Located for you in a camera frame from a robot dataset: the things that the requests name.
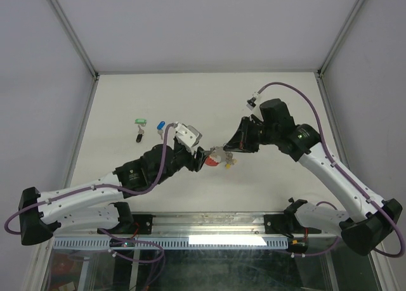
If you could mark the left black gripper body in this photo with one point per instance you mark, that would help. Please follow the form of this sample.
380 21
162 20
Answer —
182 158

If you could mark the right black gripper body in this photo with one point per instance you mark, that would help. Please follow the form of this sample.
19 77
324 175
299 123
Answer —
255 132

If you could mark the metal key holder red handle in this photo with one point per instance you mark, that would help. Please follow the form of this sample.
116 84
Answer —
218 156

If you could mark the blue tagged key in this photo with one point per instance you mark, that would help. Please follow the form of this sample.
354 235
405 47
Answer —
160 129

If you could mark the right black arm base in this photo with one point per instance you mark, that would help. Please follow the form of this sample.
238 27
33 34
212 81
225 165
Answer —
285 225

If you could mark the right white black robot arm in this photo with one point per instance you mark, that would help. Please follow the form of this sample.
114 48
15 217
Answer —
366 218

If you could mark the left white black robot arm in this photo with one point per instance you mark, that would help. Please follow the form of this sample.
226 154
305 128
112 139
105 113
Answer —
101 203

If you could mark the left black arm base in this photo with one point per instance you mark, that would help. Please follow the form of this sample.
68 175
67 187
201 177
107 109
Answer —
141 225

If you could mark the black tagged key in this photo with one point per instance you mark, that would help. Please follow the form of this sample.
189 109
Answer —
140 134

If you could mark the green tagged key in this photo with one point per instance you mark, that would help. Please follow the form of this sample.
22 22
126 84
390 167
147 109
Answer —
141 122

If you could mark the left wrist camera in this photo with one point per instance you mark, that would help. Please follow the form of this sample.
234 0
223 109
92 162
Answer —
188 136

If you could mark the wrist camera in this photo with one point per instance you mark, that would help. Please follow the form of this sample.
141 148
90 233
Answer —
251 102
188 136

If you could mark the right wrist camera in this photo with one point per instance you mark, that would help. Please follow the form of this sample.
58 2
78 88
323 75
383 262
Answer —
251 102

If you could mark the aluminium mounting rail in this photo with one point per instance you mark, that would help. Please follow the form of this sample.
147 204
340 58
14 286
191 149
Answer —
171 224

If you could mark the grey slotted cable duct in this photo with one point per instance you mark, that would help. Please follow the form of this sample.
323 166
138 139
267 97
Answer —
186 243

